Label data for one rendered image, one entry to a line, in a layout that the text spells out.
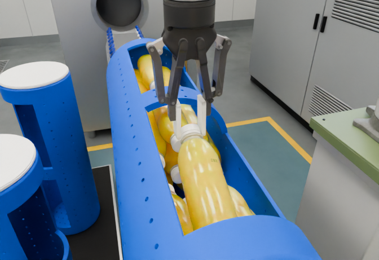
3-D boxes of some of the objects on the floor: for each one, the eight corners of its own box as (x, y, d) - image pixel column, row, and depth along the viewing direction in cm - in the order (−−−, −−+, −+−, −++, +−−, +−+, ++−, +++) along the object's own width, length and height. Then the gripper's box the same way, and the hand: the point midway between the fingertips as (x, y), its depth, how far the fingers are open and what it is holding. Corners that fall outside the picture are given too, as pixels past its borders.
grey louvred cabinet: (283, 75, 385) (307, -56, 309) (452, 193, 210) (601, -41, 134) (245, 80, 371) (259, -55, 296) (391, 211, 196) (518, -39, 120)
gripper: (233, -11, 48) (224, 117, 60) (127, -6, 44) (141, 129, 56) (254, -3, 41) (239, 137, 54) (132, 3, 38) (146, 153, 50)
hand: (189, 117), depth 53 cm, fingers closed on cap, 4 cm apart
